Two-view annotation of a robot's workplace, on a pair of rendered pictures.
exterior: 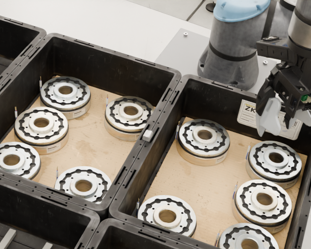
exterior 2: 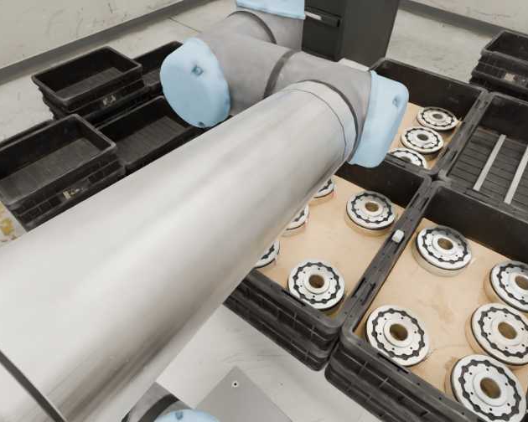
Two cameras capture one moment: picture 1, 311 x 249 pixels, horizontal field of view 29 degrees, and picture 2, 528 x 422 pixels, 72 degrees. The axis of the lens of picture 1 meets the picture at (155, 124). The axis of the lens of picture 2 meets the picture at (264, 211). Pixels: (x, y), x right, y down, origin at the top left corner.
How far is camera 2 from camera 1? 1.23 m
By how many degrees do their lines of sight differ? 85
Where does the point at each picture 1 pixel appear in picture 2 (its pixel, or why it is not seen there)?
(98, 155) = (427, 299)
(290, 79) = not seen: hidden behind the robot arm
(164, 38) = not seen: outside the picture
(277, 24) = (154, 391)
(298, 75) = not seen: hidden behind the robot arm
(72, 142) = (458, 322)
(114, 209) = (427, 179)
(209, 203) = (325, 231)
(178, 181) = (348, 256)
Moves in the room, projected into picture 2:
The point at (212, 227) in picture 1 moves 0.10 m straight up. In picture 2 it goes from (328, 213) to (335, 181)
